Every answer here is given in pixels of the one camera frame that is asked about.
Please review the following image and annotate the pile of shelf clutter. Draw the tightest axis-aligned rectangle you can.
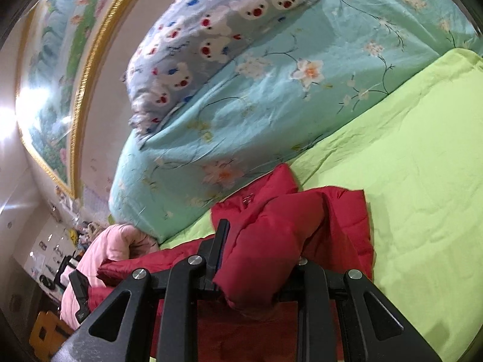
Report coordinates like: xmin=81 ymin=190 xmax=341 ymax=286
xmin=32 ymin=200 xmax=102 ymax=291

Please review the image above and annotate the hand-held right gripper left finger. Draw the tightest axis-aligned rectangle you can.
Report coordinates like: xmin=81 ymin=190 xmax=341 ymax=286
xmin=56 ymin=219 xmax=232 ymax=362

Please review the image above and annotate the red puffer jacket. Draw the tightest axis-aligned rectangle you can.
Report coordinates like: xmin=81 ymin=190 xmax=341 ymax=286
xmin=96 ymin=163 xmax=375 ymax=362

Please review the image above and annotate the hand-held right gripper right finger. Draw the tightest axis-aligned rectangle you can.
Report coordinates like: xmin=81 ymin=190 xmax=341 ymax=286
xmin=277 ymin=257 xmax=445 ymax=362

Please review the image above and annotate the purple wall calendar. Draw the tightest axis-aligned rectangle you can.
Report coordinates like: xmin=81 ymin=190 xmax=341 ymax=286
xmin=80 ymin=186 xmax=114 ymax=229

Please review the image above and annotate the teal floral duvet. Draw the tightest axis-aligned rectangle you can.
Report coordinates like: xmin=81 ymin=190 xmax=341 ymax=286
xmin=108 ymin=0 xmax=483 ymax=244

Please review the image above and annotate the bear print pillow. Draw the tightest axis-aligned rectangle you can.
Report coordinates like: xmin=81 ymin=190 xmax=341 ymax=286
xmin=120 ymin=0 xmax=324 ymax=141

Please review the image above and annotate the gold framed landscape painting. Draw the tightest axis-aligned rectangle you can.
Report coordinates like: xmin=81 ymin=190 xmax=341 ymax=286
xmin=14 ymin=0 xmax=152 ymax=200

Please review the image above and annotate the light green bed sheet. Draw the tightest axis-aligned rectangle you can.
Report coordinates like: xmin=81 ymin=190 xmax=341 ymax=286
xmin=149 ymin=47 xmax=483 ymax=362

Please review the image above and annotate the yellow stool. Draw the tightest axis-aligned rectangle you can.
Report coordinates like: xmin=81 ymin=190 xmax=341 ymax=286
xmin=29 ymin=310 xmax=75 ymax=360

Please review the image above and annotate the pink quilt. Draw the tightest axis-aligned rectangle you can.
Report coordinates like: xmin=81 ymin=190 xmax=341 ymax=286
xmin=59 ymin=224 xmax=160 ymax=329

